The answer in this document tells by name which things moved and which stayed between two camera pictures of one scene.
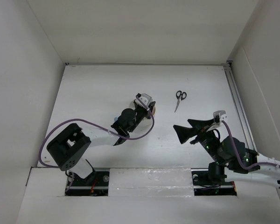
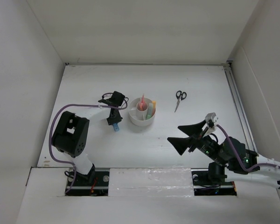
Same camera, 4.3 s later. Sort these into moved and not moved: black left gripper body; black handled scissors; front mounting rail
Moved: black left gripper body
Not moved: black handled scissors; front mounting rail
